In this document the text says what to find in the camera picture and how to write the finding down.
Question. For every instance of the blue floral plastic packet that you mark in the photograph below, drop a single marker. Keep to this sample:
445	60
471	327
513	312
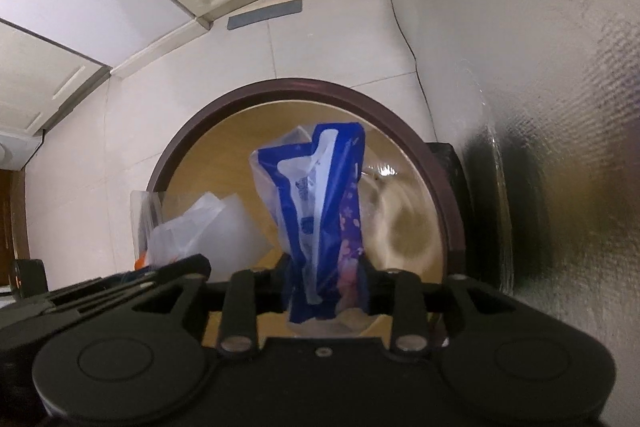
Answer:
325	207

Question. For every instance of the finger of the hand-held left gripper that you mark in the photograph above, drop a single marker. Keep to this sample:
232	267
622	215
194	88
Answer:
125	282

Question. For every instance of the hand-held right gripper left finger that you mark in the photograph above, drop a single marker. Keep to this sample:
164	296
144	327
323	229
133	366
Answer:
240	299

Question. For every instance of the brown rimmed beige trash bin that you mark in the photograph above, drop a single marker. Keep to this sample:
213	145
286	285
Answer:
235	137

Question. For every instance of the brown wooden door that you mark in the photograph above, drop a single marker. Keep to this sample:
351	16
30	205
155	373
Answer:
12	227

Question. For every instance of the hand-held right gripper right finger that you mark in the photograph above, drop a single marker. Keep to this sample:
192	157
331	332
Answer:
407	302

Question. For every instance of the silver foil mat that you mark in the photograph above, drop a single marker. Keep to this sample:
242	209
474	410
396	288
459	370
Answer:
550	57

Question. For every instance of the white panelled door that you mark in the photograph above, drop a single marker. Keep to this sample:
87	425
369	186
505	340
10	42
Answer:
45	77

